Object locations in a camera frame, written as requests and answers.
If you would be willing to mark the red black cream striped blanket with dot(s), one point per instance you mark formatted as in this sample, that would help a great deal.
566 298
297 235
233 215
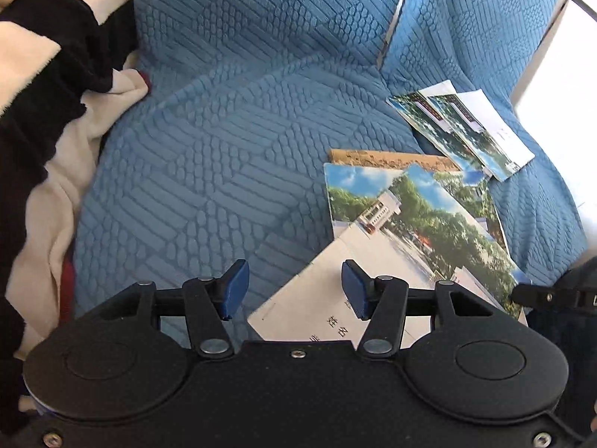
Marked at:
37 126

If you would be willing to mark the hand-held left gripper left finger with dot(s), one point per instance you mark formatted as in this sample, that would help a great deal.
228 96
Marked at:
235 289

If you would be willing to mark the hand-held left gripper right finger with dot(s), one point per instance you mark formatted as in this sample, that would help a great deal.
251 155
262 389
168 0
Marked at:
354 289

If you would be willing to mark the blue textured sofa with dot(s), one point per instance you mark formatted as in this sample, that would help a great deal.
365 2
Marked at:
256 102

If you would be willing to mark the photo cover booklet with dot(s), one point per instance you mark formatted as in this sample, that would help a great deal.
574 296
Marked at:
350 196
443 88
419 224
433 130
494 140

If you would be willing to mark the tan painting cover book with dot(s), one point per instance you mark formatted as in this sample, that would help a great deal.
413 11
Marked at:
373 156

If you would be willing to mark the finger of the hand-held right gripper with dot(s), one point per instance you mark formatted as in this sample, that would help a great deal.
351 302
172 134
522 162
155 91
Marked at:
531 296

